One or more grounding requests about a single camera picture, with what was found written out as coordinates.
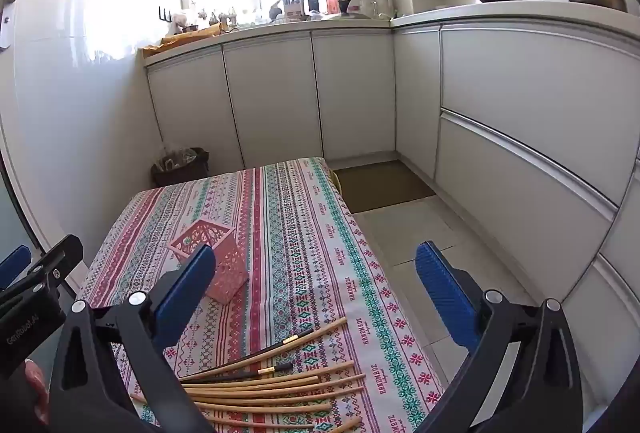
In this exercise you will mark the white kettle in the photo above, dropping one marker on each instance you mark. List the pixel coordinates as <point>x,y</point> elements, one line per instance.
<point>384,3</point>

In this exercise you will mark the black chopstick gold band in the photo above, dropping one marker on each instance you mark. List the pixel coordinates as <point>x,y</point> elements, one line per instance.
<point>240,373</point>
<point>260,353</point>

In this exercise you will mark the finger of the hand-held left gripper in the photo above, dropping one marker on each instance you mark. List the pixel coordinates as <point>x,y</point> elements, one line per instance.
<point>12,265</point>
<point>60,255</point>

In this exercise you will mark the brown floor mat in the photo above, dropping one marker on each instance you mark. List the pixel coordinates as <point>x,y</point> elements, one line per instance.
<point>380,188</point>

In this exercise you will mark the black wall hook rack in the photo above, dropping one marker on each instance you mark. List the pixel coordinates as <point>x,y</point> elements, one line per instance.
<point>165,14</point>

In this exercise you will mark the person's left hand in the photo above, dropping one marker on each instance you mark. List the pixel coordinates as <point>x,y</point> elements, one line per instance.
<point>39,388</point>

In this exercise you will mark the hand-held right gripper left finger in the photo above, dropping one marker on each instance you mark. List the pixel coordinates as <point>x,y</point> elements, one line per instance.
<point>185,293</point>

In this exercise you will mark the pink perforated plastic basket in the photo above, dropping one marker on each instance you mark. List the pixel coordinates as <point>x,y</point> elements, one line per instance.
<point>225,263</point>

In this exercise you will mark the group of small jars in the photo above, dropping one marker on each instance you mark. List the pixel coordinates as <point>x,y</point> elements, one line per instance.
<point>220,19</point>

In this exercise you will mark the white cabinet drawer front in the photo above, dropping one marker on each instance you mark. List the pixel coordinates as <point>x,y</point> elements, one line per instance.
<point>525,78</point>
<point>610,328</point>
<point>500,193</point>
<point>625,238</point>

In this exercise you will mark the white cabinet door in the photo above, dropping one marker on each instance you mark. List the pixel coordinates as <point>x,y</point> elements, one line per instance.
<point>355,93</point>
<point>272,98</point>
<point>417,98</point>
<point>195,108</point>

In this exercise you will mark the knife holder box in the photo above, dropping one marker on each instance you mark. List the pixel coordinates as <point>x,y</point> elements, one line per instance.
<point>294,5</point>

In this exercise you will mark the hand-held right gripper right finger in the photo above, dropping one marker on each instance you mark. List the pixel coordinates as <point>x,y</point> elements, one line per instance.
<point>445,293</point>

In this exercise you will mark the pile of wooden chopsticks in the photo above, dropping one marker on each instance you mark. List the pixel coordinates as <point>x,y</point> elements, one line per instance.
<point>280,385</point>

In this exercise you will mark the brown paper on countertop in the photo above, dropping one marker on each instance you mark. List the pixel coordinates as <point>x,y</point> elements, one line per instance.
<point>185,38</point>

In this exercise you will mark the patterned striped tablecloth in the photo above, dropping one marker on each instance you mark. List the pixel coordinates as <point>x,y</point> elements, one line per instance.
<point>300,238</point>

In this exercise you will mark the dark trash bin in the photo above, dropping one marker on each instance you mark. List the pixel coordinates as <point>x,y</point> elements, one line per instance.
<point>185,173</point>

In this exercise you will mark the white kitchen countertop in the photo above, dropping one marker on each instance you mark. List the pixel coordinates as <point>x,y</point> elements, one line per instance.
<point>450,10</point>

